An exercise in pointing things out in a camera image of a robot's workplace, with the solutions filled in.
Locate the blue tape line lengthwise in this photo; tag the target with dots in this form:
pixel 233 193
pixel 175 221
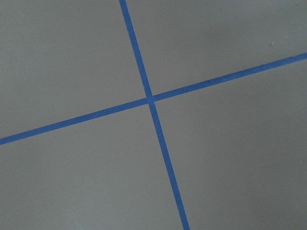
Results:
pixel 154 115

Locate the blue tape line crosswise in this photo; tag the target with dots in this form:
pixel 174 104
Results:
pixel 158 97

